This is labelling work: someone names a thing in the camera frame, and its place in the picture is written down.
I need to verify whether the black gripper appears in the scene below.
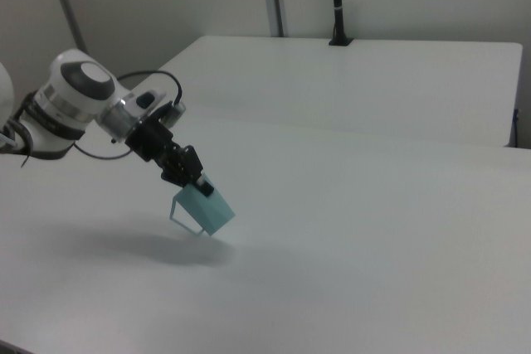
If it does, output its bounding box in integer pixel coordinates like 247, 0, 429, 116
125, 114, 215, 198

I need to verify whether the black camera pole, white band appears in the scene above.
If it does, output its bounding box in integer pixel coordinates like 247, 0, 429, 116
328, 0, 354, 47

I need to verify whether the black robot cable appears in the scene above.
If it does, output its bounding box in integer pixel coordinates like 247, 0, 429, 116
72, 70, 187, 161

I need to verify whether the teal faceted cup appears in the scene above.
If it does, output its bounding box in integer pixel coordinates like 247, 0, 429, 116
169, 179, 238, 238

